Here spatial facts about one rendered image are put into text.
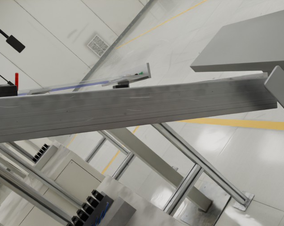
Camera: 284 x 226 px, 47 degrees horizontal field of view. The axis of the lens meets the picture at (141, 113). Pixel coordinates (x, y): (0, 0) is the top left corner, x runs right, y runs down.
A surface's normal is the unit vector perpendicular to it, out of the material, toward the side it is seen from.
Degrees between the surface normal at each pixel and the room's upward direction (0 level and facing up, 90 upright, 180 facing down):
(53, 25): 90
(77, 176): 90
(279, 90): 90
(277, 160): 0
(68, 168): 90
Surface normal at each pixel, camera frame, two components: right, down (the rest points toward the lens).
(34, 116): 0.38, 0.01
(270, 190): -0.71, -0.64
